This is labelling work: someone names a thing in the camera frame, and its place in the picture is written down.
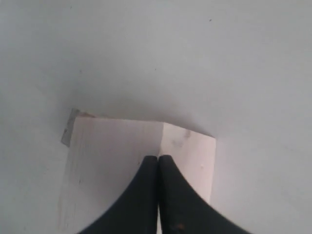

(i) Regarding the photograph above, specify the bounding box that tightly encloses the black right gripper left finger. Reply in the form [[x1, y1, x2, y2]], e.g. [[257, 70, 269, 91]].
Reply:
[[81, 156, 158, 234]]

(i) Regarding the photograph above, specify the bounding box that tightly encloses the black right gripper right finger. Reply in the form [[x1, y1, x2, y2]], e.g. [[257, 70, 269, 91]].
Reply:
[[158, 155, 240, 234]]

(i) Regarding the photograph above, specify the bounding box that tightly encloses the large wooden cube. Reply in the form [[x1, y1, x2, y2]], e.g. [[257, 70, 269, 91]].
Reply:
[[58, 109, 216, 234]]

